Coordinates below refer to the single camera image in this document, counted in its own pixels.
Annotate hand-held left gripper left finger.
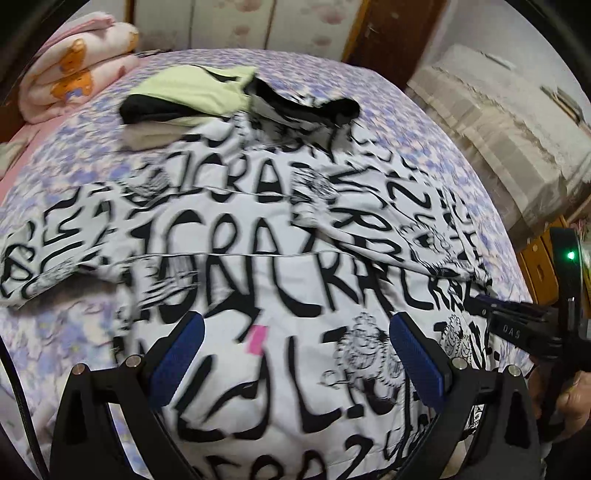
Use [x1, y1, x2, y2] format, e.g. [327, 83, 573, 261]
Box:
[48, 310, 206, 480]

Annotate floral wardrobe doors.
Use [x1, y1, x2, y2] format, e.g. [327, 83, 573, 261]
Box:
[124, 0, 370, 63]

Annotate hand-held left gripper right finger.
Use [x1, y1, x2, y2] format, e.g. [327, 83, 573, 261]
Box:
[389, 311, 543, 480]

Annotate dark wooden door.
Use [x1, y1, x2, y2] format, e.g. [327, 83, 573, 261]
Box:
[342, 0, 448, 93]

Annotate person's right hand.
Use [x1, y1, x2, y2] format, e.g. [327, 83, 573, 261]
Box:
[529, 364, 591, 445]

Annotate pink bed sheet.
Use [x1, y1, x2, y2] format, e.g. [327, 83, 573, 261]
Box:
[0, 52, 160, 188]

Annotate purple floral bed cover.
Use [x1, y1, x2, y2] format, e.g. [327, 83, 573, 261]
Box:
[0, 48, 534, 462]

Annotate lace-covered furniture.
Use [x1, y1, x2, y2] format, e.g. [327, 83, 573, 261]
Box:
[406, 41, 591, 241]

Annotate white black-print jacket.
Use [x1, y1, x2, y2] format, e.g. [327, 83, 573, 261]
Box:
[0, 78, 532, 480]

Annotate wooden cabinet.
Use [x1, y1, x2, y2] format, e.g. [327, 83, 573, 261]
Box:
[516, 216, 583, 289]

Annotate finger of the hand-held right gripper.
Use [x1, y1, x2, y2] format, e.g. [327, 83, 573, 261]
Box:
[488, 315, 564, 360]
[470, 294, 552, 321]

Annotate black cable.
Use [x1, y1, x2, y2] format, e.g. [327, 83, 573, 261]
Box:
[0, 330, 51, 480]

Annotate pink bear-print folded blanket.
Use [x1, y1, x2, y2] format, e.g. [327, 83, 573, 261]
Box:
[18, 11, 141, 124]

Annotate green and black garment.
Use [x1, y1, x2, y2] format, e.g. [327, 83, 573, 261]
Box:
[119, 65, 260, 152]

